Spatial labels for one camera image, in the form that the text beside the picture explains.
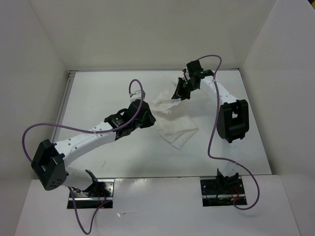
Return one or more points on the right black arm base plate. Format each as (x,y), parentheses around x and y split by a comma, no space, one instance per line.
(215,195)

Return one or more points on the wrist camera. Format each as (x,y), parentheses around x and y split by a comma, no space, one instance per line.
(194,68)
(136,102)

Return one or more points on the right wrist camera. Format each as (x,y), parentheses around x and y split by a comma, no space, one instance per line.
(194,68)

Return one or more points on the white pleated skirt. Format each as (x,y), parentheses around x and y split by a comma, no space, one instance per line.
(173,122)

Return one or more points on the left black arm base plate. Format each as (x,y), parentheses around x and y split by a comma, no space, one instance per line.
(98,194)

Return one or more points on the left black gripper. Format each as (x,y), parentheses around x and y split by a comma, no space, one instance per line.
(150,120)

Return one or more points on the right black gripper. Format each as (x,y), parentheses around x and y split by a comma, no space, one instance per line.
(179,94)

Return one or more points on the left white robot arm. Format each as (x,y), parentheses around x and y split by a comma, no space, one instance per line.
(52,161)

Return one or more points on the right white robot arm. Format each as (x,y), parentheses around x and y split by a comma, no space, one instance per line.
(232,114)

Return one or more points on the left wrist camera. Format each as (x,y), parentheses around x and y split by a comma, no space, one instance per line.
(136,102)

